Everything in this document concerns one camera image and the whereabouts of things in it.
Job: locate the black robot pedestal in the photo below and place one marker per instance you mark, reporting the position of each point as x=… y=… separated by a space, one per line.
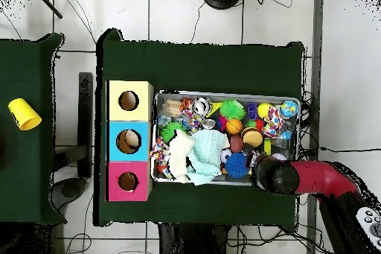
x=196 y=242

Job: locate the plain yellow ball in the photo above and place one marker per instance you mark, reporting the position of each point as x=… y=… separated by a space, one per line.
x=265 y=110

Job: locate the mint green cloth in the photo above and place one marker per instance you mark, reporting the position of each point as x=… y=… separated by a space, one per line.
x=208 y=150

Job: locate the polka dot colourful cloth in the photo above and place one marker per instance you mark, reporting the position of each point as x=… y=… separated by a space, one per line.
x=159 y=150

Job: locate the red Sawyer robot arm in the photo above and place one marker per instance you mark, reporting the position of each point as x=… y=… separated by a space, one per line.
x=315 y=179

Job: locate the crushed silver can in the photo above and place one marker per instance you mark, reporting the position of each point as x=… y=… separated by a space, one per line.
x=202 y=107

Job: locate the small green spiky ball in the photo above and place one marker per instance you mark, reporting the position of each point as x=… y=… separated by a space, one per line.
x=233 y=110

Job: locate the yellow round object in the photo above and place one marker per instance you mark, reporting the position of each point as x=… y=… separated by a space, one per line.
x=24 y=114

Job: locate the side table with green cloth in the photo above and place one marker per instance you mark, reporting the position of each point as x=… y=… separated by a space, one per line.
x=27 y=164

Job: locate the burger toy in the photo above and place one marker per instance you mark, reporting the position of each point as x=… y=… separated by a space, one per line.
x=252 y=138

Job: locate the black rod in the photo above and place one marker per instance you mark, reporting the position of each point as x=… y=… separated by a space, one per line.
x=47 y=2

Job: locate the clear shallow mesh bin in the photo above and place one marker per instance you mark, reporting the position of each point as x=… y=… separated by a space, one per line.
x=172 y=180

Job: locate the blue globe ball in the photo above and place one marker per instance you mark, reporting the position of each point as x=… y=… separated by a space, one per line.
x=289 y=108

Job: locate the blue spiky ball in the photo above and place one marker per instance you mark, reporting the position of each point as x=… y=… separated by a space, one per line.
x=237 y=166

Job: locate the large green spiky ball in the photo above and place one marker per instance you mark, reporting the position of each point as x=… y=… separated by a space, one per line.
x=172 y=130

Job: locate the cream yellow cloth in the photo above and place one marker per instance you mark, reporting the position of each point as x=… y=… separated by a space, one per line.
x=178 y=155

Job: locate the orange basketball toy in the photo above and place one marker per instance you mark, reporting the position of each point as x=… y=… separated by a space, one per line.
x=234 y=126

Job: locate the wooden box with three holes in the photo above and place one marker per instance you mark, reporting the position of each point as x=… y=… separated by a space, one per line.
x=140 y=147

